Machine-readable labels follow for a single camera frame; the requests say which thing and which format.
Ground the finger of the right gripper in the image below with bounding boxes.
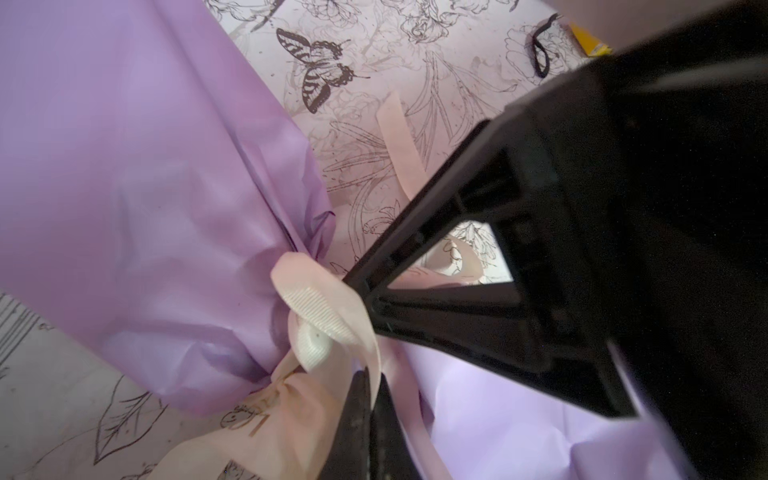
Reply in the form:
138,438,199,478
345,118,636,417

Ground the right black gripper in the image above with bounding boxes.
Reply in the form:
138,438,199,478
518,1,767,479

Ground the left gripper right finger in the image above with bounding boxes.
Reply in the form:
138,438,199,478
370,375,422,480

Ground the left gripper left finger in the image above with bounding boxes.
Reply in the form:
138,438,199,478
318,369,371,480

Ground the cream ribbon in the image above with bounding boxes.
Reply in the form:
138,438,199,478
143,89,517,480

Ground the purple pink wrapping paper sheet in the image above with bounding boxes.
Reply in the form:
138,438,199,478
0,0,691,480

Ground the yellow tape measure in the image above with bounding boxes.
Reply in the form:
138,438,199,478
527,11,613,79

